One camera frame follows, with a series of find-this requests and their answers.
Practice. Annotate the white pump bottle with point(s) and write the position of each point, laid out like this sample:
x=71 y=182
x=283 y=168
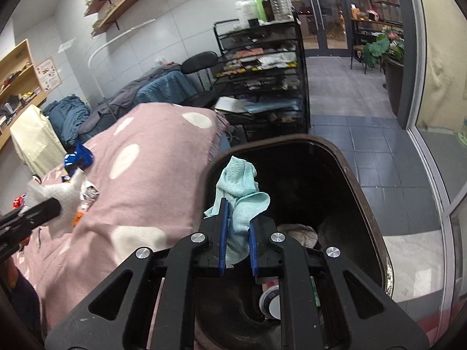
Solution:
x=247 y=12

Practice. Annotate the cream cloth on chair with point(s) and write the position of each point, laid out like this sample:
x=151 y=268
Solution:
x=36 y=142

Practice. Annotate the red snack bag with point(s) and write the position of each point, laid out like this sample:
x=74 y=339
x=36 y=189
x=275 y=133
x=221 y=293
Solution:
x=19 y=201

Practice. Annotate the green lotion bottle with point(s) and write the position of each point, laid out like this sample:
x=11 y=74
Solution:
x=259 y=3

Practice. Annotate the blue bedding pile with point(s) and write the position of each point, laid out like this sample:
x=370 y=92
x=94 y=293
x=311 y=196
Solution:
x=66 y=116

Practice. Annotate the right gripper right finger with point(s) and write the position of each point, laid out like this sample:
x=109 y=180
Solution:
x=264 y=257

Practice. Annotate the crumpled silver wrapper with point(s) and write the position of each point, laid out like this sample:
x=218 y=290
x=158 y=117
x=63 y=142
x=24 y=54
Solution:
x=89 y=193

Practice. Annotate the blue plastic wrapper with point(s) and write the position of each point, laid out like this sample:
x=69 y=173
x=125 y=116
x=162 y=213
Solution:
x=81 y=157

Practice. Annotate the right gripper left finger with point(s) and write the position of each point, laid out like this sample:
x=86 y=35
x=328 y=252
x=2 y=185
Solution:
x=211 y=260

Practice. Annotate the black mesh cart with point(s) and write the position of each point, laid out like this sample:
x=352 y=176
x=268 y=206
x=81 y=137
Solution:
x=261 y=74

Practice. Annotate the potted green plant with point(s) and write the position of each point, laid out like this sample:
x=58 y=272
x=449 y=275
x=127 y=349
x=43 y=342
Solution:
x=390 y=44

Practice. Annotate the pink polka dot blanket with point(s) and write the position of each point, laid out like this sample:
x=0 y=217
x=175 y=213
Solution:
x=146 y=169

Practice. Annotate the orange peel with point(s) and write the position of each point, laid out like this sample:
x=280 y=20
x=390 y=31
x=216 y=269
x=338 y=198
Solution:
x=78 y=217

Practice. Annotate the white curved pole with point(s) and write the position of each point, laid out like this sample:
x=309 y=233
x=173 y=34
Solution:
x=115 y=63

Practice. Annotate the brown trash bin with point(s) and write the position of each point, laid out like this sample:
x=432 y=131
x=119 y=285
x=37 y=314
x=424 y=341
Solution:
x=312 y=188

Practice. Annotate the teal cloth rag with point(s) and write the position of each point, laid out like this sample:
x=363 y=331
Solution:
x=238 y=186

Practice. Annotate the glass entrance door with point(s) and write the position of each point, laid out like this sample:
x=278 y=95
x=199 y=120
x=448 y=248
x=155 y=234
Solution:
x=325 y=26

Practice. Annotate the blue massage bed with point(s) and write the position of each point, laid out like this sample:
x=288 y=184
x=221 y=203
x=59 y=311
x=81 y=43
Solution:
x=164 y=84

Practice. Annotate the white tissue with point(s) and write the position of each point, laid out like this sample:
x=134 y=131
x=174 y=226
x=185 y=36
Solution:
x=68 y=195

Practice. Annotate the wall poster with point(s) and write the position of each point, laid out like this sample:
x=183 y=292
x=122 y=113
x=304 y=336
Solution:
x=48 y=75

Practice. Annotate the clear water bottle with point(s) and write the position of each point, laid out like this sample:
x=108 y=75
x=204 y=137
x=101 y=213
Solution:
x=282 y=10

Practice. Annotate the black round stool chair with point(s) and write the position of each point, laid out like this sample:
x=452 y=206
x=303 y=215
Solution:
x=201 y=65

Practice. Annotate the wooden cubby shelf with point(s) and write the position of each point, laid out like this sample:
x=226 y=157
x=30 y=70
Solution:
x=20 y=87

